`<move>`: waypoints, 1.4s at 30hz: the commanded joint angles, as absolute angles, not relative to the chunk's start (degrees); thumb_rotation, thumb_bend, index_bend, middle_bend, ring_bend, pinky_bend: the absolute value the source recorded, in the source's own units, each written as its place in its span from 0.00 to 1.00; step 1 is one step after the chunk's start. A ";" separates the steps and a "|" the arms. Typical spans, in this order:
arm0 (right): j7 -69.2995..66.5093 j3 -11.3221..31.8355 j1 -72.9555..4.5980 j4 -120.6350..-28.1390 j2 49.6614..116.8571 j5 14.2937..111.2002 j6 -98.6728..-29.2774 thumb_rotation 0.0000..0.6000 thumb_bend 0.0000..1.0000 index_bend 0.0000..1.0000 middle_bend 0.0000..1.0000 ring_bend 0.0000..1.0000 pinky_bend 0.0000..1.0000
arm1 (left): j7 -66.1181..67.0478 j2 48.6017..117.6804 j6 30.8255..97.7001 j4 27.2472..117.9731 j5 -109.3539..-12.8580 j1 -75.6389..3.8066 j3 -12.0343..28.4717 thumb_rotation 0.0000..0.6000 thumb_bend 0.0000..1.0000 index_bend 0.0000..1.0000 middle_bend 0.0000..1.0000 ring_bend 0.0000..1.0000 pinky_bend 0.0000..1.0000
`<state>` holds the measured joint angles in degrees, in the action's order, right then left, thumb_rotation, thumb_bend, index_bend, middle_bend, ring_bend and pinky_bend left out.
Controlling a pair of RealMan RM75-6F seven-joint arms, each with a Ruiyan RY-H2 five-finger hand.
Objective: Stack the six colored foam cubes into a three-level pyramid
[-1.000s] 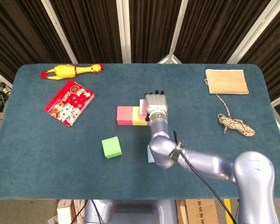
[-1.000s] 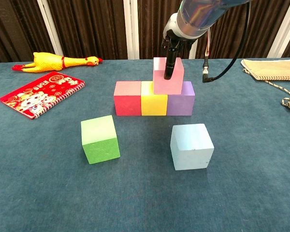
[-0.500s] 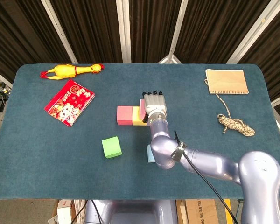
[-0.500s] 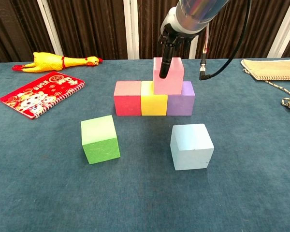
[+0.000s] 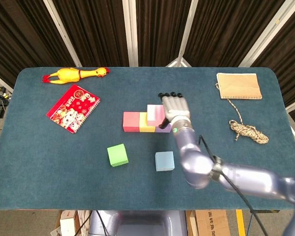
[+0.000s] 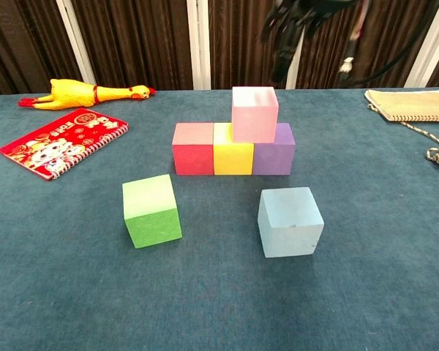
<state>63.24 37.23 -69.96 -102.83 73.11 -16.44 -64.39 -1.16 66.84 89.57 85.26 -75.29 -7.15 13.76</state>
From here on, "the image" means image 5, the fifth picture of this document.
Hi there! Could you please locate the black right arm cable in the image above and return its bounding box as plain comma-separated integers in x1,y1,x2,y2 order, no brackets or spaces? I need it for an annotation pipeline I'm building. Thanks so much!
198,134,266,236

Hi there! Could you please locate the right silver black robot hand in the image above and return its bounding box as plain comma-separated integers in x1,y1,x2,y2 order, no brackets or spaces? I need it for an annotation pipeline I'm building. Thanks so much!
157,91,191,130

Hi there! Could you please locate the yellow rubber chicken toy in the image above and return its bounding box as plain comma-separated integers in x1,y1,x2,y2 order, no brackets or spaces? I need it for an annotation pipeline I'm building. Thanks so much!
42,67,111,86

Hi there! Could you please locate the brown kraft spiral notebook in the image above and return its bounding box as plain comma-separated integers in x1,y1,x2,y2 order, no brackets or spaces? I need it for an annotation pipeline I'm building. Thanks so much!
216,72,263,100

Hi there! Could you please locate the brown cardboard box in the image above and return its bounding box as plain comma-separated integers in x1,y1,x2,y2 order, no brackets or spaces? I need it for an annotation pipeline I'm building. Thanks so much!
195,210,231,236

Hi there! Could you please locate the red foam cube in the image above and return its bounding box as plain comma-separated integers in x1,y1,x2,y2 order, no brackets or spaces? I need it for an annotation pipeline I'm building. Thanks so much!
122,112,140,133

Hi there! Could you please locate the dark brown curtain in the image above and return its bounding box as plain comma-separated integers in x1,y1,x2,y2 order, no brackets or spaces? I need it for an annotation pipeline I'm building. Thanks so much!
0,0,295,128

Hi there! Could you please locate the grey-blue robot torso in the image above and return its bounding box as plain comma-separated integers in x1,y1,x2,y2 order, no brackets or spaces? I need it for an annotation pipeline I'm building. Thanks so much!
88,210,187,236

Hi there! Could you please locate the white cardboard box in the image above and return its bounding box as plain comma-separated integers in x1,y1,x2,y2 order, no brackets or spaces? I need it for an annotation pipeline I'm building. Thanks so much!
59,210,79,236

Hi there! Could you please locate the green foam cube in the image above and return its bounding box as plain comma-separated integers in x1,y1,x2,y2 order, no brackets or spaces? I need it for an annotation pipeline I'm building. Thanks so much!
107,144,129,167

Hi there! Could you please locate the red spiral notebook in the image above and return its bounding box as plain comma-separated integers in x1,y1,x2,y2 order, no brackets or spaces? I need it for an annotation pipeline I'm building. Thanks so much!
46,84,101,134

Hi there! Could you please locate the purple foam cube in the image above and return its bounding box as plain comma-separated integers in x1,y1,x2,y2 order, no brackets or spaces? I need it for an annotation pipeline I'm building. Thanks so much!
155,121,173,134

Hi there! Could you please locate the light blue foam cube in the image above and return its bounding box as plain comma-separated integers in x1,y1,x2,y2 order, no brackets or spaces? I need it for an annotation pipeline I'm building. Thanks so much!
154,151,175,172

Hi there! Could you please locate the yellow foam cube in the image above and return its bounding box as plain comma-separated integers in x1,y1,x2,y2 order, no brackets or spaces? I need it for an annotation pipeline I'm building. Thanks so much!
139,112,156,133

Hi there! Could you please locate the beige braided rope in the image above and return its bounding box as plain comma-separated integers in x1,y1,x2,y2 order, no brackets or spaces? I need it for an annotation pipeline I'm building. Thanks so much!
215,83,269,145

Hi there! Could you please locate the pink and white foam cube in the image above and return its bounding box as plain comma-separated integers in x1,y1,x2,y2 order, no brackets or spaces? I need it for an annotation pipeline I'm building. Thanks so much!
147,104,166,127

